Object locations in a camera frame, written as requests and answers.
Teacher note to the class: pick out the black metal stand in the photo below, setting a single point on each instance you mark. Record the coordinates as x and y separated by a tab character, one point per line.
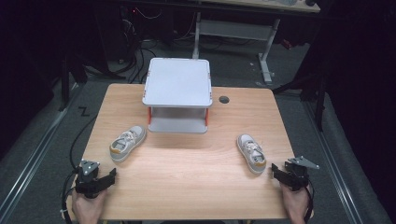
319	102
64	82

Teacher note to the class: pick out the white two-tier shoe rack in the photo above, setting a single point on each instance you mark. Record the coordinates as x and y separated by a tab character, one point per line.
177	84

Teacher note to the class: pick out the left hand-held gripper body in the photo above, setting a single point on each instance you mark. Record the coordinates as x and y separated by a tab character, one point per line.
87	180

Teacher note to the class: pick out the white grey child sneaker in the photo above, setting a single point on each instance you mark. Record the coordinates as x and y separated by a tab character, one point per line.
127	143
252	153

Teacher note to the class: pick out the grey round table grommet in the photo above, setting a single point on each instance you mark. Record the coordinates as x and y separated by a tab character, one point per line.
223	99

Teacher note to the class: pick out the person's left hand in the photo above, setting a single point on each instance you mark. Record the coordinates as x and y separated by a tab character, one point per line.
87	210

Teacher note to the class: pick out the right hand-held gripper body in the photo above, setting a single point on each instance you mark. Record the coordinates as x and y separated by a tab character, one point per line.
297	177

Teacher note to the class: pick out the small red object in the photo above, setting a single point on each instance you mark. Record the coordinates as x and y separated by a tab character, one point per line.
286	44

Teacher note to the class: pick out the person's right hand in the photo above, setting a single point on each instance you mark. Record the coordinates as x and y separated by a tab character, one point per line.
295	205

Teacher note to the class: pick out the metal floor rail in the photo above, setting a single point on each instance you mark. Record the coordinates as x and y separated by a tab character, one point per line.
34	157
336	173

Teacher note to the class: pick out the wooden desk with white frame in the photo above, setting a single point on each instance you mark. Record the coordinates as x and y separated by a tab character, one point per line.
236	29

